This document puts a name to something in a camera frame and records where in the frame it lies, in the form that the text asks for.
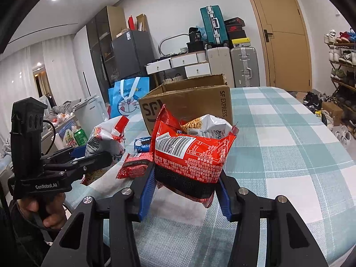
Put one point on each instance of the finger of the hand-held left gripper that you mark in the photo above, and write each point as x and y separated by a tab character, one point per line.
94	160
78	152

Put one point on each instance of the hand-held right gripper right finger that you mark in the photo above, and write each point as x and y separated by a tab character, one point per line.
224	197

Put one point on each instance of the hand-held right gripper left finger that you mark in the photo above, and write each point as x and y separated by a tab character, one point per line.
147	194

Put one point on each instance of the large white red snack bag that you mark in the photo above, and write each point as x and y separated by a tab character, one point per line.
105	141

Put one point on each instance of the small dark red packet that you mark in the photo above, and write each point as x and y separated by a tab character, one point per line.
133	165

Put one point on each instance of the blue cookie packet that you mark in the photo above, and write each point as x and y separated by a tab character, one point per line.
143	144

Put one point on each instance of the red noodle snack packet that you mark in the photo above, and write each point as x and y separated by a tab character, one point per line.
194	155

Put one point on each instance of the brown cardboard box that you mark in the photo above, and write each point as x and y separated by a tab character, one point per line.
194	100

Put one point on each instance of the person's left hand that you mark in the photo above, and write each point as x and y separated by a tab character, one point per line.
54	211

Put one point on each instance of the green drink can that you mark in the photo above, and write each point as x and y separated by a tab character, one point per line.
80	137

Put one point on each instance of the white box appliance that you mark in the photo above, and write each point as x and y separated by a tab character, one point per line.
89	114

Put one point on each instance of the grey cloth pile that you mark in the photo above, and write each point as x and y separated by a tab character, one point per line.
64	107

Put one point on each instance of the blue cartoon tote bag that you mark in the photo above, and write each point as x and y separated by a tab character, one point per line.
128	103

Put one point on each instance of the green checked tablecloth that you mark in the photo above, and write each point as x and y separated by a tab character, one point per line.
278	144

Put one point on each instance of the dark glass cabinet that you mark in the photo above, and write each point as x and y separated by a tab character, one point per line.
97	47

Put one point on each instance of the grey refrigerator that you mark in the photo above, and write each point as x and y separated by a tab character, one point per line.
130	55

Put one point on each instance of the woven basket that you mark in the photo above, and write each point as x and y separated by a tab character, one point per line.
173	78

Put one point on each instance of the white drawer unit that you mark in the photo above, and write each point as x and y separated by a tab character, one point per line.
180	60

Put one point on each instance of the silver suitcase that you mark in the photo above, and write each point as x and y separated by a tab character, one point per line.
244	66

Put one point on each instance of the pile of dark shoes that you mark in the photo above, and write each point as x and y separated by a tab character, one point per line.
314	100

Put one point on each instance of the white suitcase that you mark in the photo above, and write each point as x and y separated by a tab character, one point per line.
219	61

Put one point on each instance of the small cardboard box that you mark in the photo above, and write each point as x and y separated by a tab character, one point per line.
332	112

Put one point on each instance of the red paper bag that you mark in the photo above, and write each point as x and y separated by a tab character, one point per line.
131	23

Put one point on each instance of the brown paper bag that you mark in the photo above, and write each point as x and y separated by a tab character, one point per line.
141	23

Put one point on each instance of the black box stack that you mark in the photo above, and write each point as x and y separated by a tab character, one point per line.
196	36

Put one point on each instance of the wooden door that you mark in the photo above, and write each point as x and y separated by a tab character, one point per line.
283	47

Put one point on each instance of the wooden shoe rack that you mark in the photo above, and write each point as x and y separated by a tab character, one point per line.
345	83

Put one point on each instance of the stack of shoe boxes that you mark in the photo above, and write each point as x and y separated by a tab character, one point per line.
235	30

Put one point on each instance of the teal suitcase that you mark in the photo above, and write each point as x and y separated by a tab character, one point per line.
211	25

